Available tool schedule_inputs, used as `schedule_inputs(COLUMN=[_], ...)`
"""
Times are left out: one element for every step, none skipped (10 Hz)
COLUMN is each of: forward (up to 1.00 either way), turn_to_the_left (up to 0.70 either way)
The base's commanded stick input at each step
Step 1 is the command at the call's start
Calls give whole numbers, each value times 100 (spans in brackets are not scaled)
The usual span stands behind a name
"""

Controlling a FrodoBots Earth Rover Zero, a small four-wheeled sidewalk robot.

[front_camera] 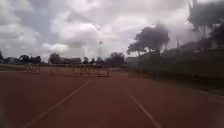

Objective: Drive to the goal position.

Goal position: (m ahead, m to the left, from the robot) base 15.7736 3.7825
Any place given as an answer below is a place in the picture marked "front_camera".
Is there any row of distant trees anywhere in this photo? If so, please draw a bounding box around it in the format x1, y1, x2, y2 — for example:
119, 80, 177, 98
0, 50, 126, 66

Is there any tall floodlight pole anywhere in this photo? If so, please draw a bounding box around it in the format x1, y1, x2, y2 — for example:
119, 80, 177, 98
98, 40, 104, 60

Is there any row of red hurdles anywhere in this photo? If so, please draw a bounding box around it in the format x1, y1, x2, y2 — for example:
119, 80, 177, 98
25, 62, 111, 78

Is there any red running track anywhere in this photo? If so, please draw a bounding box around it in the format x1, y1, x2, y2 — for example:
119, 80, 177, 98
0, 67, 224, 128

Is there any large dark tree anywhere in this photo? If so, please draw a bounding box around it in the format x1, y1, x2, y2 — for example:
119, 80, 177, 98
126, 23, 171, 56

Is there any dark fence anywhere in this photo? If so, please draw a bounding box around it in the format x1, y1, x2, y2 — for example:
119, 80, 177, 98
125, 45, 224, 88

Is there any grass verge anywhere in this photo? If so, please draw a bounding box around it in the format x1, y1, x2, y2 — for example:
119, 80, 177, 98
128, 71, 224, 98

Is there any tall dark tree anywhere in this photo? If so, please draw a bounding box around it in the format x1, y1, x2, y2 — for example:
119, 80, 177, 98
186, 0, 224, 48

